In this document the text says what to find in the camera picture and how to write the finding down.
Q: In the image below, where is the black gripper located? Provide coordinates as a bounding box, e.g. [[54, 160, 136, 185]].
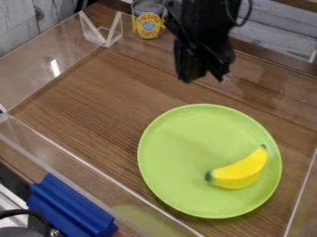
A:
[[164, 0, 243, 83]]

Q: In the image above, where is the yellow toy banana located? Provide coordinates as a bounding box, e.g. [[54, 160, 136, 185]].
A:
[[204, 144, 268, 190]]

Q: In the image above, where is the green plate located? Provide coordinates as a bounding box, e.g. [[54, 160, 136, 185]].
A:
[[137, 104, 282, 218]]

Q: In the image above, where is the yellow blue labelled can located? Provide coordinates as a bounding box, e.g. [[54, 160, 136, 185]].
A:
[[131, 0, 164, 40]]

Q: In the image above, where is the blue plastic clamp block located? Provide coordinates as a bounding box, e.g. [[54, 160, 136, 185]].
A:
[[26, 174, 117, 237]]

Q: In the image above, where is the clear acrylic triangular bracket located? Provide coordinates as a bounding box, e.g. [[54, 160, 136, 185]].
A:
[[78, 11, 123, 48]]

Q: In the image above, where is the clear acrylic enclosure wall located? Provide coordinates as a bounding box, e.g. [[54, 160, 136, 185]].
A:
[[0, 105, 203, 237]]

